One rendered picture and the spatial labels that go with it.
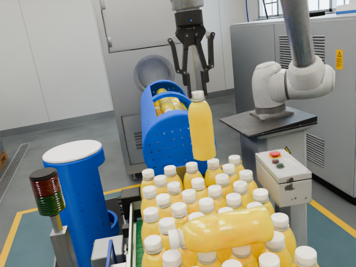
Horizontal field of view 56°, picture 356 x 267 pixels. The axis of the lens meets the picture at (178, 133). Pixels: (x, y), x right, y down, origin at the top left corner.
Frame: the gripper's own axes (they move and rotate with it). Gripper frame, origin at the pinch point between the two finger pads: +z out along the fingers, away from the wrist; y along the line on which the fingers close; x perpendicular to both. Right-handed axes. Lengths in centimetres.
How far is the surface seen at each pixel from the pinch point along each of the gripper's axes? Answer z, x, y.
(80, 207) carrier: 58, -48, 53
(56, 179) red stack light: 13.6, 20.6, 38.4
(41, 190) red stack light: 14.7, 23.0, 41.7
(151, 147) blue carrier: 25.4, -24.0, 16.0
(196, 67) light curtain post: 16, -165, -26
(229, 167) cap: 27.0, 1.2, -7.1
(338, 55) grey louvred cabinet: 20, -142, -128
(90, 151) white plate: 34, -55, 45
